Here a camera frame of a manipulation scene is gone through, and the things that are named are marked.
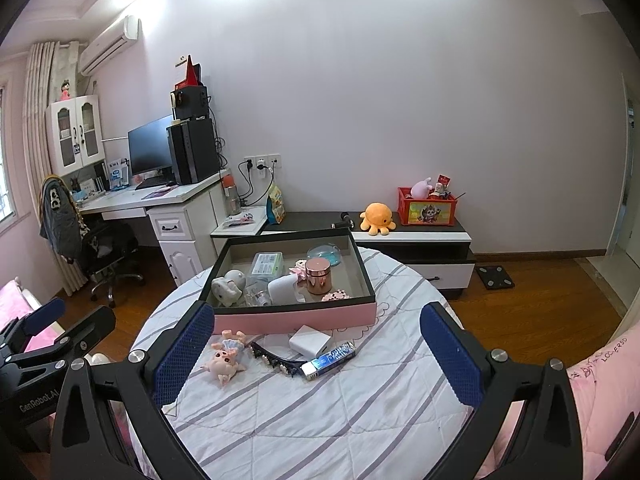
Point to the clear plastic box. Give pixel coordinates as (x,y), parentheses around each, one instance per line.
(265,266)

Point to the dark printed jacket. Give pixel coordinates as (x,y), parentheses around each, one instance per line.
(60,220)

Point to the pink hair bow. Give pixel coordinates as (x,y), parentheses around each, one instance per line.
(299,268)

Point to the black keyboard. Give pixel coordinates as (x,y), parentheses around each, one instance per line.
(155,185)

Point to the pink storage box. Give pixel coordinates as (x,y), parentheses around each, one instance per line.
(300,321)

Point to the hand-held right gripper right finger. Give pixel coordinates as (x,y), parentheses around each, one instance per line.
(450,350)

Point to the black bathroom scale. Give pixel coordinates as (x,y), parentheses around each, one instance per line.
(494,277)

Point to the white desk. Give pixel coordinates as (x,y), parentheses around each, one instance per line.
(175,225)

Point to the blue toothpaste tube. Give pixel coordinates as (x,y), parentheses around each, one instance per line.
(330,357)

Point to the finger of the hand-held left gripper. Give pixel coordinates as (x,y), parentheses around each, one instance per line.
(45,316)
(90,325)

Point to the teal round container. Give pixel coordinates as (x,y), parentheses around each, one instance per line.
(325,254)

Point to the black microphone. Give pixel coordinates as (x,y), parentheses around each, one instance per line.
(342,220)

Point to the white plastic cup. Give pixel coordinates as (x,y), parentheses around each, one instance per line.
(285,290)

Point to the orange octopus plush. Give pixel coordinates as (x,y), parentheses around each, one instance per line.
(378,217)

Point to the black speaker box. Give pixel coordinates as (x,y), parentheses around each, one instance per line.
(190,102)

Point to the pink pig doll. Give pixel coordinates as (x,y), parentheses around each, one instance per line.
(225,360)

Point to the black beaded headband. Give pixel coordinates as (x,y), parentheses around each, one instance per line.
(270,357)

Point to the white wall outlet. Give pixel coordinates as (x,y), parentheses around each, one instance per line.
(262,162)

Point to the pink quilted cloth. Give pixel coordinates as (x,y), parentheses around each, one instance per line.
(600,400)

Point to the black computer tower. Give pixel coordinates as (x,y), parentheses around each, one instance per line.
(192,152)

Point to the white low side table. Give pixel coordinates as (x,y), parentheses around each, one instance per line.
(235,240)

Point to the white door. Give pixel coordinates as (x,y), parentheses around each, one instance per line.
(627,185)

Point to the pink bed blanket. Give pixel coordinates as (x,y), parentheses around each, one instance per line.
(20,305)

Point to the rose gold jar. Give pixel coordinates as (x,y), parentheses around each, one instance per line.
(320,277)

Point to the pink plush toy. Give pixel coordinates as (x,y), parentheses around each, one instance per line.
(421,187)

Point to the pink checkered hair clip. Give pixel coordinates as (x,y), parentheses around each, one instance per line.
(335,296)

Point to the white elephant figurine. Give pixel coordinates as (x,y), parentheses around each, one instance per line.
(227,287)

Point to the flat printed packet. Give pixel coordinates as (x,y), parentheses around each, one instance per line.
(239,220)

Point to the small doll figure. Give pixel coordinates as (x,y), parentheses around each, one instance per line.
(65,90)

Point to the small clear bottle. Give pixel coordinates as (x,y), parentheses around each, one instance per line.
(257,295)

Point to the blue and yellow snack bag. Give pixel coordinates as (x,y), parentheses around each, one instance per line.
(276,205)

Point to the round table, striped cloth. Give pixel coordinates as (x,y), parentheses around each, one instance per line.
(300,425)

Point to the white air conditioner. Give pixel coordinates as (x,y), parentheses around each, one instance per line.
(107,47)

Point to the beige curtain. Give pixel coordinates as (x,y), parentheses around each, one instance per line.
(40,110)

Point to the black and white cabinet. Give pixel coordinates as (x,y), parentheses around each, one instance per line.
(425,255)

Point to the white glass-door cabinet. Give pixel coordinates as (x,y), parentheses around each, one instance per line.
(75,135)

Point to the black office chair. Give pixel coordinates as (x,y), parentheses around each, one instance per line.
(107,250)

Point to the black computer monitor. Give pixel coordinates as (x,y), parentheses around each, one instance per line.
(150,150)

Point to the white bed frame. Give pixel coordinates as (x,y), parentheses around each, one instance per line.
(100,358)

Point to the orange-lidded bottle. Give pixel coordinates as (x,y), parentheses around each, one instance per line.
(231,197)

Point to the red plastic crate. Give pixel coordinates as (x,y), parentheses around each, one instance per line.
(427,212)

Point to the blue and white box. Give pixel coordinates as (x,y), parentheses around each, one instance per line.
(119,175)

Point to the white charger box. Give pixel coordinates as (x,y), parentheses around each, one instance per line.
(310,340)

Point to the red cardboard box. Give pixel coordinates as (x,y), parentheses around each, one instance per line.
(190,72)

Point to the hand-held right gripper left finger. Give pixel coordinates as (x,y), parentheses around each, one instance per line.
(185,350)

